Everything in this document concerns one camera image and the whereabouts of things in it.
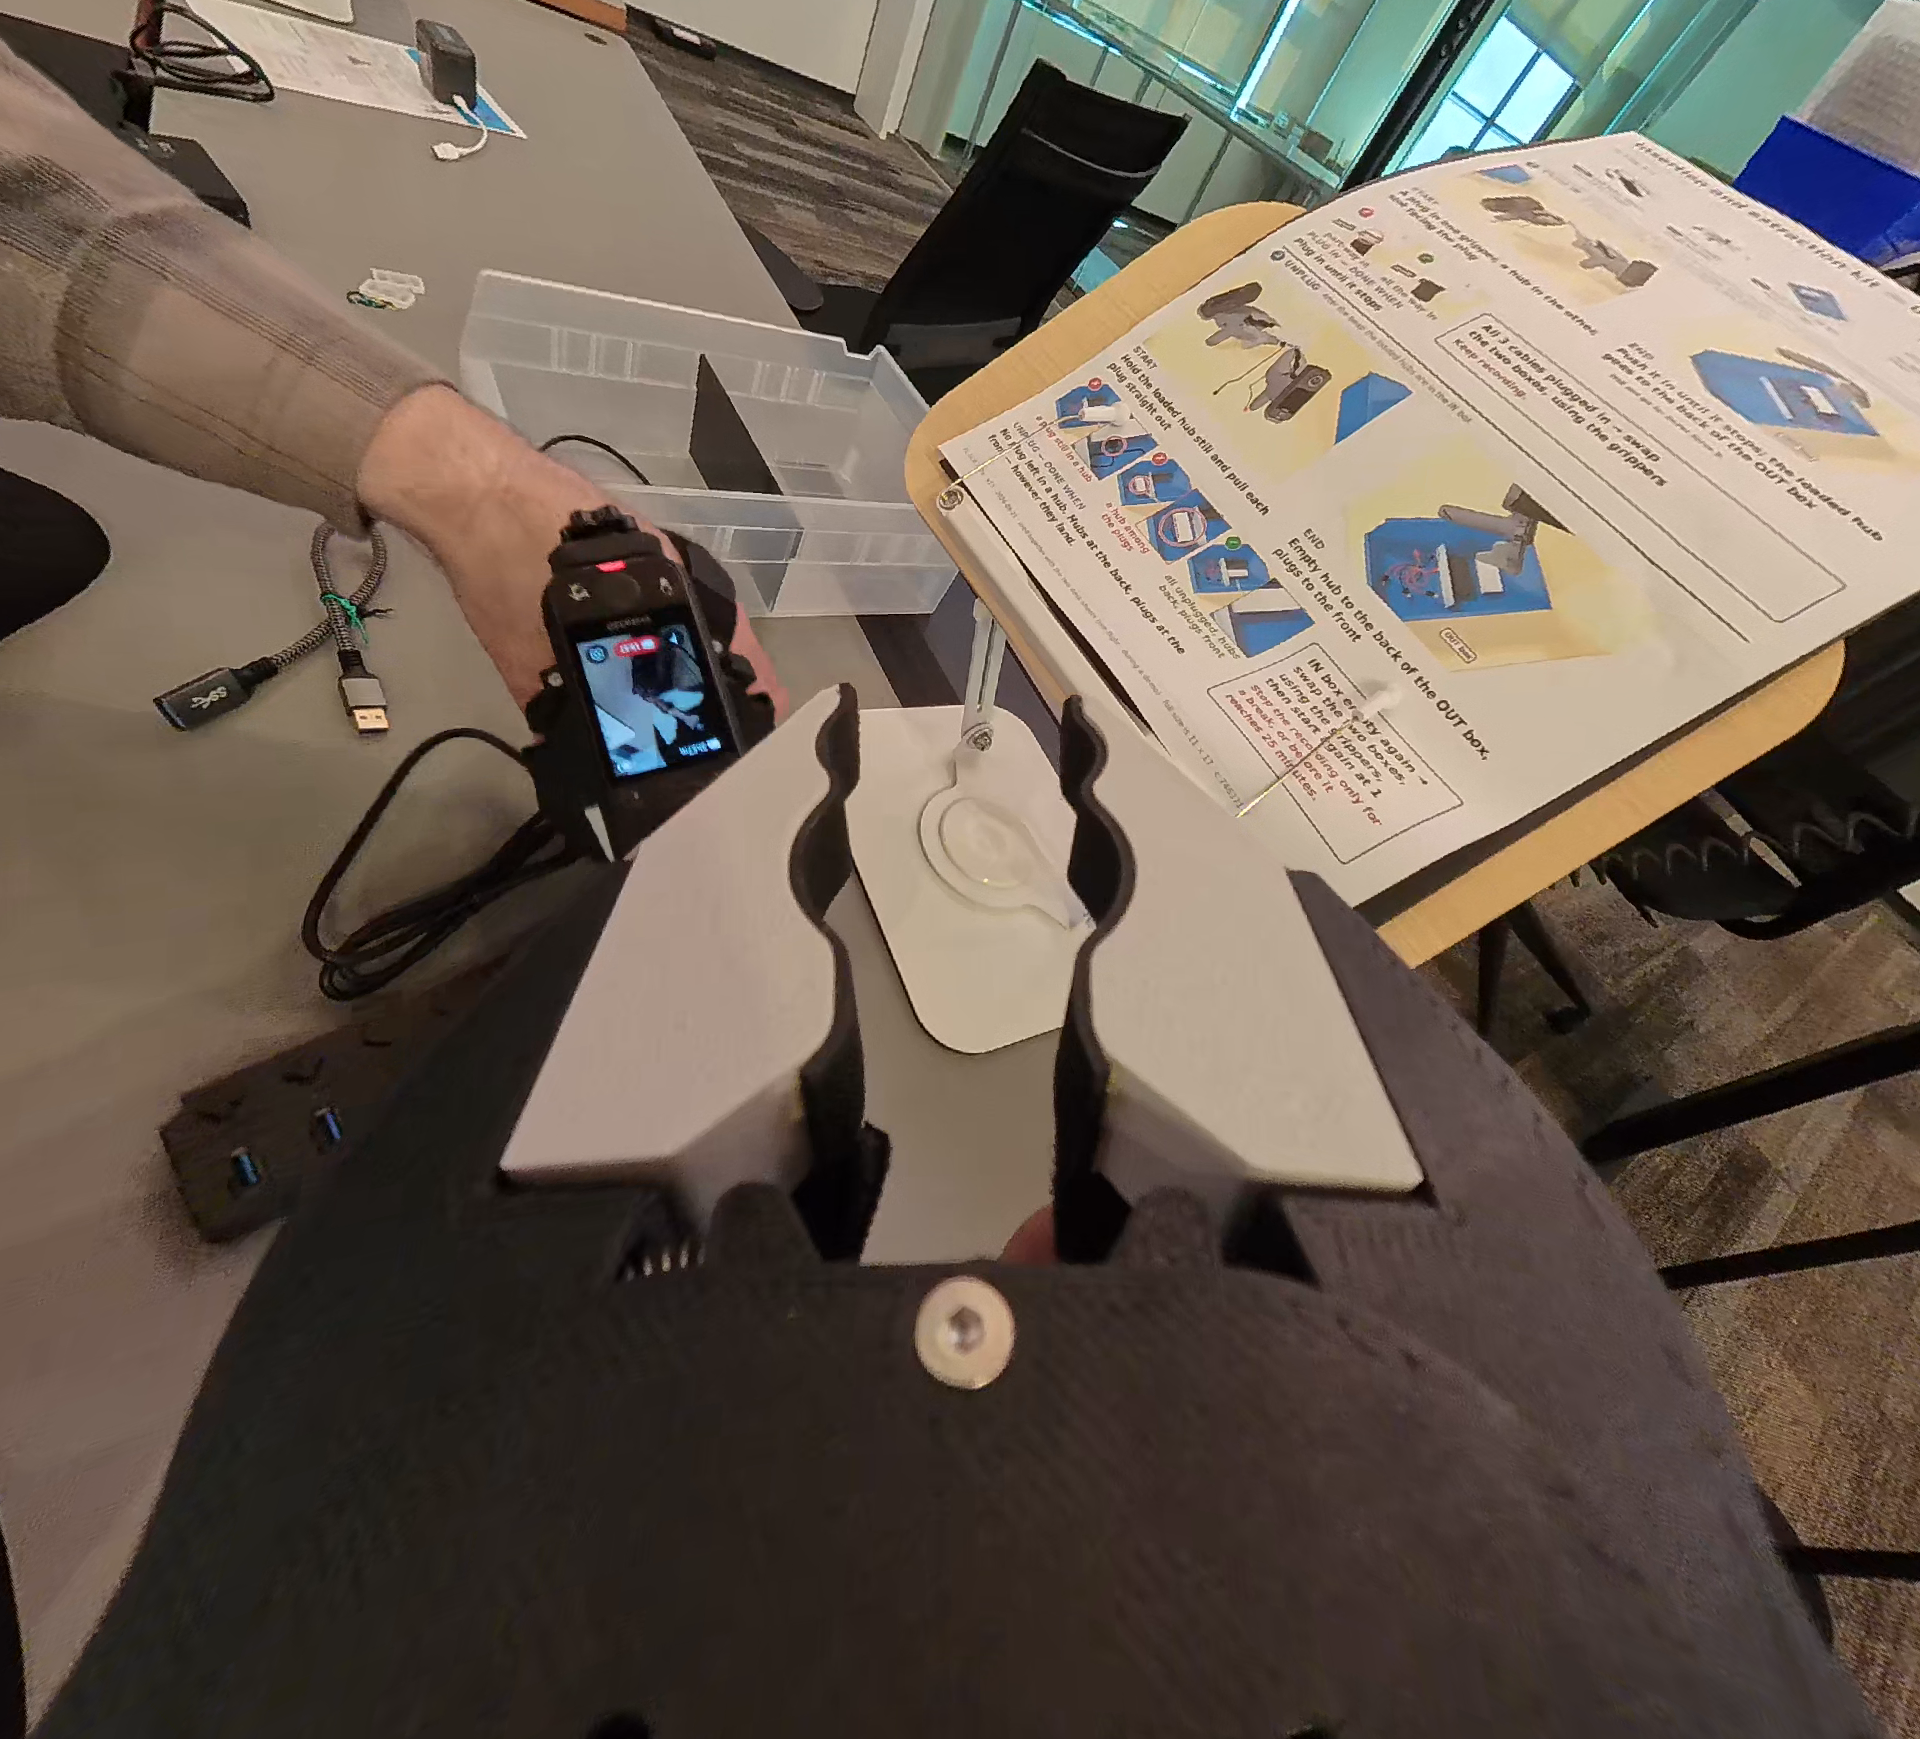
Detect person's left forearm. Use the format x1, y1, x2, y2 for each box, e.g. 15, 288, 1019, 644
0, 42, 454, 532

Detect white translucent box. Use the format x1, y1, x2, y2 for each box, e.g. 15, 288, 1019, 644
1793, 37, 1920, 145

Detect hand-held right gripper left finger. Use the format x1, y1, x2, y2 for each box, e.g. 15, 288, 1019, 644
498, 685, 893, 1265

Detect clear plastic bin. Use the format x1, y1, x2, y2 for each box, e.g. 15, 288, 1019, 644
455, 267, 963, 618

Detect blue plastic bin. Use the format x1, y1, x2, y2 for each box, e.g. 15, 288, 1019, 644
1731, 110, 1920, 271

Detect black armrest office chair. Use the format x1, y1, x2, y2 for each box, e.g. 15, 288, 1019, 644
1476, 659, 1920, 1304

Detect black cable bundle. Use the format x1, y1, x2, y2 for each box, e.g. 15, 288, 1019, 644
127, 0, 283, 110

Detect paper sheet blue print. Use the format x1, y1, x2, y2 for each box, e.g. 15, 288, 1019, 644
226, 3, 533, 145

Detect dark cloth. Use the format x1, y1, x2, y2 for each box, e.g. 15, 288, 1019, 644
0, 466, 115, 642

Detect thin black hub cable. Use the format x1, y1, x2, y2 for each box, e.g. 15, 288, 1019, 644
298, 726, 581, 1001

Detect black multi-port usb hub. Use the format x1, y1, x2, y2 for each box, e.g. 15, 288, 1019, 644
157, 1021, 473, 1248

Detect grey braided usb cable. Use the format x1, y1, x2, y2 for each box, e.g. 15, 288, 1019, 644
148, 517, 405, 740

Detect flat black box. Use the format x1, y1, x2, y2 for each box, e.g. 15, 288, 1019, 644
108, 127, 250, 230

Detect instruction sheet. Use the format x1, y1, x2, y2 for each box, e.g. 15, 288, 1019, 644
936, 127, 1920, 913

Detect black bin divider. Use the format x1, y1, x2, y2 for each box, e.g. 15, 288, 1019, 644
687, 356, 786, 502

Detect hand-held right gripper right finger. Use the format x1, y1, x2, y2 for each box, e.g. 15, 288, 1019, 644
1054, 694, 1429, 1265

